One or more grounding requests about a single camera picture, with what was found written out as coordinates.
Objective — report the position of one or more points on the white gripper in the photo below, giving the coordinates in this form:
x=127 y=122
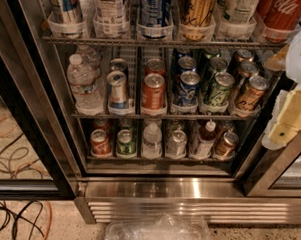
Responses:
x=286 y=116

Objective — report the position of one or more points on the clear water bottle bottom shelf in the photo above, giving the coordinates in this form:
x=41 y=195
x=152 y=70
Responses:
x=151 y=147

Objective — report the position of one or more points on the clear water bottle shelf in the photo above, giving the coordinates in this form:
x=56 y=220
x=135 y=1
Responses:
x=82 y=80
x=151 y=147

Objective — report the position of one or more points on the copper can bottom shelf rear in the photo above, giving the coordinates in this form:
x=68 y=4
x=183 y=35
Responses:
x=225 y=126

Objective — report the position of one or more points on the copper can shelf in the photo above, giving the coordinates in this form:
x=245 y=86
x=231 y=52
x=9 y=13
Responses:
x=225 y=126
x=227 y=144

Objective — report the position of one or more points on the green white can top shelf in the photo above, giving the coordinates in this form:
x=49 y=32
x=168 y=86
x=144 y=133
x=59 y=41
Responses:
x=236 y=16

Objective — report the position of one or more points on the copper can bottom shelf front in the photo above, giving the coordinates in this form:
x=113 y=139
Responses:
x=227 y=144

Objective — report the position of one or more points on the right glass fridge door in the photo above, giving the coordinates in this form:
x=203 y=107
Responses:
x=277 y=173

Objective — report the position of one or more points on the glass fridge door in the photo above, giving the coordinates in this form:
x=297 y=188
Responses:
x=30 y=152
x=277 y=173

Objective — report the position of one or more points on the brown juice bottle white cap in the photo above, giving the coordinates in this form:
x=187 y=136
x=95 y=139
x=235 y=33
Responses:
x=202 y=140

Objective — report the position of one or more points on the yellow can top shelf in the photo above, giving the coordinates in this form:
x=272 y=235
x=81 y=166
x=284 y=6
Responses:
x=195 y=17

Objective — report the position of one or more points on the silver can bottom shelf rear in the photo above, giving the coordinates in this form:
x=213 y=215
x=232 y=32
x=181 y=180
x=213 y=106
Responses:
x=176 y=125

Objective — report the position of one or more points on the silver can shelf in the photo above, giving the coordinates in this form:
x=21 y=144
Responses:
x=176 y=146
x=176 y=125

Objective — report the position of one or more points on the silver can bottom shelf front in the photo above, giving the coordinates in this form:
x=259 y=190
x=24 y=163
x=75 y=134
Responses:
x=176 y=146

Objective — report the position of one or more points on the orange can front middle shelf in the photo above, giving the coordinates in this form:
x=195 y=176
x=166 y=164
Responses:
x=153 y=91

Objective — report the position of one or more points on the orange can shelf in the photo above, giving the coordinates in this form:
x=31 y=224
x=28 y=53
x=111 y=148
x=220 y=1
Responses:
x=153 y=91
x=155 y=65

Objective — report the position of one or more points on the orange can rear middle shelf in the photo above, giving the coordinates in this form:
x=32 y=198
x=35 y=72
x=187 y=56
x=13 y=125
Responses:
x=155 y=65

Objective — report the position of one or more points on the green can bottom shelf rear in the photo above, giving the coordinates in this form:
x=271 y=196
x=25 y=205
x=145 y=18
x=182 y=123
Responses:
x=126 y=124

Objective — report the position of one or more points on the green can bottom shelf front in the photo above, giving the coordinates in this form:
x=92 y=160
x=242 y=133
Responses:
x=125 y=144

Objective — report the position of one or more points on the red can bottom shelf rear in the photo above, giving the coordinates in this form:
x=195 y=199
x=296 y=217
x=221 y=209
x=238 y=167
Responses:
x=103 y=124

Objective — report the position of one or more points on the red can shelf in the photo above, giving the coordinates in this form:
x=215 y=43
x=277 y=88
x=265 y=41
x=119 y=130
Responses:
x=103 y=124
x=100 y=142

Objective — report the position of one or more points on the white label bottle top shelf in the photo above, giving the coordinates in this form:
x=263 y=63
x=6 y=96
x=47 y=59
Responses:
x=113 y=15

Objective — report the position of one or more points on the red can bottom shelf front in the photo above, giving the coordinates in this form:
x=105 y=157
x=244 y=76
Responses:
x=100 y=142

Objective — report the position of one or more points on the rear water bottle middle shelf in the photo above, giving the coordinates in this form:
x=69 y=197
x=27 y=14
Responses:
x=90 y=55

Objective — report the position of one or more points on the clear water bottle middle shelf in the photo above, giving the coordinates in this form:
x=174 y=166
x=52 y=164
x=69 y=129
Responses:
x=82 y=80

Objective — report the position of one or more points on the blue white can top shelf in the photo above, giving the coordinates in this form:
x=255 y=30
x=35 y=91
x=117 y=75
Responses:
x=66 y=18

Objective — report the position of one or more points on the left glass fridge door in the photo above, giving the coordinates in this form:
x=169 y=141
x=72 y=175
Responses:
x=30 y=152

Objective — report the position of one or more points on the gold can front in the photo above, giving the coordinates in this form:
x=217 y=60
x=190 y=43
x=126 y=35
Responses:
x=251 y=92

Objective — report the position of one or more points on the gold can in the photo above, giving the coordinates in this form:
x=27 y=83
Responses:
x=251 y=92
x=245 y=70
x=240 y=56

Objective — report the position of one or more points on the gold can middle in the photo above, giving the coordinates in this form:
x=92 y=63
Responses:
x=245 y=70

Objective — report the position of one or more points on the gold can rear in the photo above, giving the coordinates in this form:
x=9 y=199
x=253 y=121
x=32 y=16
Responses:
x=240 y=56

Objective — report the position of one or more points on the red coca cola can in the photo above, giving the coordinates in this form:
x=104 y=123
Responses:
x=280 y=18

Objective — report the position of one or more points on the green can middle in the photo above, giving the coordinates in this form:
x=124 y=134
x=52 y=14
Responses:
x=215 y=65

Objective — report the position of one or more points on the blue can middle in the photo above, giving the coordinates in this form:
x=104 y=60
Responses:
x=185 y=64

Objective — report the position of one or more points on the silver blue can front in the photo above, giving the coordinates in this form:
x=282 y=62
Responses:
x=118 y=90

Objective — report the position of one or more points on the silver blue can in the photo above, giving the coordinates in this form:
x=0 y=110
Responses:
x=119 y=65
x=118 y=90

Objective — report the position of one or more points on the silver blue can rear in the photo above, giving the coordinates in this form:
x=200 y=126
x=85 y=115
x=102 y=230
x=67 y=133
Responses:
x=119 y=65

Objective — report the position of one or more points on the clear plastic bin on floor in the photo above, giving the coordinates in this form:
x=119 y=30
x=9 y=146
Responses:
x=164 y=227

